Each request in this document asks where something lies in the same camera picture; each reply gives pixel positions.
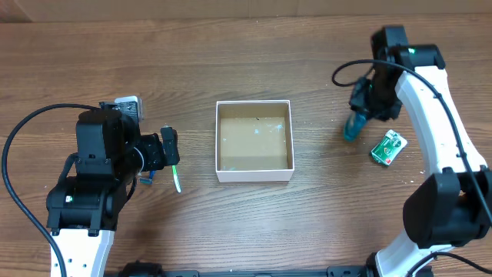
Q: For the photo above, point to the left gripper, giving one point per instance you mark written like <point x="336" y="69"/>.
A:
<point x="157" y="158"/>

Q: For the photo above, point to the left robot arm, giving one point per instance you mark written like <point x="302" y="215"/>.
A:
<point x="97" y="182"/>

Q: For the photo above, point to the white cardboard box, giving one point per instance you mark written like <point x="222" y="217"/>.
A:
<point x="254" y="141"/>

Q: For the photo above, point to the green white packet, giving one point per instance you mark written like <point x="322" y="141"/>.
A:
<point x="388" y="148"/>

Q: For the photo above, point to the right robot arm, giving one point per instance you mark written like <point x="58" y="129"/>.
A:
<point x="453" y="205"/>

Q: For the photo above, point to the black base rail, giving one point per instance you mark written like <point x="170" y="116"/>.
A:
<point x="154" y="269"/>

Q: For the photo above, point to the blue mouthwash bottle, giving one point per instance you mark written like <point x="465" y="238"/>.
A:
<point x="353" y="126"/>

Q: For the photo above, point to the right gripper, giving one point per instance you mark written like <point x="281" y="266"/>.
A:
<point x="357" y="102"/>

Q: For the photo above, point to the green white toothbrush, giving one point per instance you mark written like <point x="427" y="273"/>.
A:
<point x="176" y="179"/>

